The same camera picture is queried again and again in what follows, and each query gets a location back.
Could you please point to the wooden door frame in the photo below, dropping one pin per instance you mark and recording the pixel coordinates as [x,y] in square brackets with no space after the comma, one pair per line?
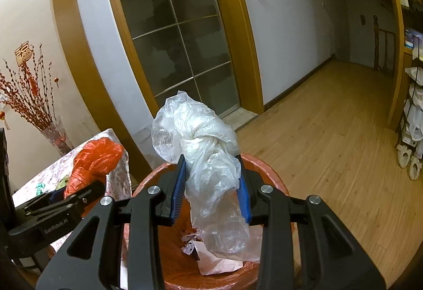
[244,45]

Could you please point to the printed paper scrap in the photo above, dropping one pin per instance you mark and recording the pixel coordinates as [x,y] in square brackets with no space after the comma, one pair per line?
[190,243]

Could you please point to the clear glass vase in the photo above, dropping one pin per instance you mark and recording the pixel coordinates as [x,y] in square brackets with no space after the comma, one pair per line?
[56,139]

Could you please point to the wooden chair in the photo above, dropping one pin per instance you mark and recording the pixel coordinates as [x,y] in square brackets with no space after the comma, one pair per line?
[385,48]

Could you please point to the orange plastic waste basket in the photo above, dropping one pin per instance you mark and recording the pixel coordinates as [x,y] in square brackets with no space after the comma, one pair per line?
[267,171]

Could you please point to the red plastic bag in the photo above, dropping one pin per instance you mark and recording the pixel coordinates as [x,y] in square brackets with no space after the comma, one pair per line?
[95,157]

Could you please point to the white translucent knotted plastic bag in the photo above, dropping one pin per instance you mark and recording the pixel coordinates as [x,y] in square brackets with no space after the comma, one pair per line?
[211,157]

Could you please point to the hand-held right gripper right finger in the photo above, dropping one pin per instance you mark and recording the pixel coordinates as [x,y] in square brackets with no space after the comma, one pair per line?
[245,204]

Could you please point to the black metal rack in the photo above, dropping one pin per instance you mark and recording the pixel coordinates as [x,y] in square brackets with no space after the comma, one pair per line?
[403,124]

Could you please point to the green wrapper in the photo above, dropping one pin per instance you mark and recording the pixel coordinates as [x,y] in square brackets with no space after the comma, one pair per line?
[39,188]
[62,183]

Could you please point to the frosted glass sliding door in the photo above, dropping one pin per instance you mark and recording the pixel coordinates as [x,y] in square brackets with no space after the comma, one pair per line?
[178,32]

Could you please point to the red blossom branch decoration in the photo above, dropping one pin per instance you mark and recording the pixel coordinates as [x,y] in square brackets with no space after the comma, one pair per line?
[33,98]

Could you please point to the white slipper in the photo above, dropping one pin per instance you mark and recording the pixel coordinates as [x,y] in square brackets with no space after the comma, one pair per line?
[414,168]
[403,155]

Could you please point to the pale pink paper sheet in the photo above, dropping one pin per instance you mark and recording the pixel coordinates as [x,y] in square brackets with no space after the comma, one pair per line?
[214,263]

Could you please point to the gold wall ornament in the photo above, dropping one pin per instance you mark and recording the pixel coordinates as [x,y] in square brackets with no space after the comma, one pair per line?
[23,53]

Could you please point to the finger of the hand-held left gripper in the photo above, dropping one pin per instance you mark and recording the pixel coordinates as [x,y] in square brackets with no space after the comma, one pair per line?
[49,198]
[79,199]

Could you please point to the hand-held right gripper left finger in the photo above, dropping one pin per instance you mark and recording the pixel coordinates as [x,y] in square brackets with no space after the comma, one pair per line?
[178,184]

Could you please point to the blue box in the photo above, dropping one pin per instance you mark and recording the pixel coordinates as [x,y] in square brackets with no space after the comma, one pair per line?
[413,37]

